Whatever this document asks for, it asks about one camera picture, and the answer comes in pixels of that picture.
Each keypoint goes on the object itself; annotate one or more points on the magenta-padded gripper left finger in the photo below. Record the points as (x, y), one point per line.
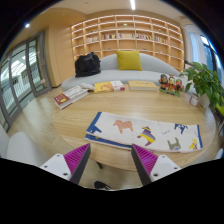
(56, 165)

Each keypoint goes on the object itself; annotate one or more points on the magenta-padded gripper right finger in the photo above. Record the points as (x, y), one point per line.
(163, 166)

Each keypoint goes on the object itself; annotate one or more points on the white animal-print towel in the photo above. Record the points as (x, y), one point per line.
(133, 133)

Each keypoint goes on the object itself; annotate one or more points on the white chair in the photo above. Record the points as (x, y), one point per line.
(219, 154)
(25, 150)

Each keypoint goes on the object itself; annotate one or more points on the small white red-labelled cup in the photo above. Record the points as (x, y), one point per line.
(194, 100)

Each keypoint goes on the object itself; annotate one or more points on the colourful figurine group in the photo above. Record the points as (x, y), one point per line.
(170, 85)

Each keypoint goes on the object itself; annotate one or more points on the flat yellow hardcover book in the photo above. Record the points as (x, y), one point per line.
(142, 85)

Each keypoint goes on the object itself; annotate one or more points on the small patterned pouch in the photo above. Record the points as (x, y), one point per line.
(87, 86)

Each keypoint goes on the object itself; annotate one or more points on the green potted plant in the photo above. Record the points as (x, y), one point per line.
(203, 80)

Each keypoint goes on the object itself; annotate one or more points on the glass double door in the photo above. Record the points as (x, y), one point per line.
(20, 76)

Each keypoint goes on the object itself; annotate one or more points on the black bag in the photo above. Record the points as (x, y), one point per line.
(87, 65)

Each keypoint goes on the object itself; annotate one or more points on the light grey curved sofa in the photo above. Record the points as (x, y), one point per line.
(110, 75)

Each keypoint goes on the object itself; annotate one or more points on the yellow cushion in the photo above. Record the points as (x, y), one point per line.
(129, 60)

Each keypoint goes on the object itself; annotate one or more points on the dark framed window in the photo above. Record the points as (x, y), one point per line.
(210, 55)

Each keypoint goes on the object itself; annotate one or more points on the long ceiling light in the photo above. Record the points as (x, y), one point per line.
(132, 4)

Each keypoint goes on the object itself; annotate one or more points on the wooden wall shelf unit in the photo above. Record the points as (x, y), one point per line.
(128, 33)

